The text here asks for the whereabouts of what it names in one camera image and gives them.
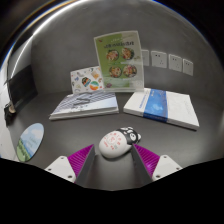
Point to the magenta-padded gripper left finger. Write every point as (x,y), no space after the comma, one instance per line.
(80,161)

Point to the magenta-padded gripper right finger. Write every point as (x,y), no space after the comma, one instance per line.
(148,163)

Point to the white panda-print computer mouse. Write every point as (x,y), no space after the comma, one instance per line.
(113,144)

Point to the round landscape-print mouse pad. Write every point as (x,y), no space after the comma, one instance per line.
(30,141)

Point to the grey cover book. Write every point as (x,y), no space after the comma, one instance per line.
(83,104)

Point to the white book with blue band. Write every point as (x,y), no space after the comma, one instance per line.
(176,106)

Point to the white card with colourful stickers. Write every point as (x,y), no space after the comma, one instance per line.
(85,80)

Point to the small black clamp device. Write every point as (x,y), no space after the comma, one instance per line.
(10,111)

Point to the black panel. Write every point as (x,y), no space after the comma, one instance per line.
(21,88)

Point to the clear stand with green menu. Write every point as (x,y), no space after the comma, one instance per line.
(120,60)

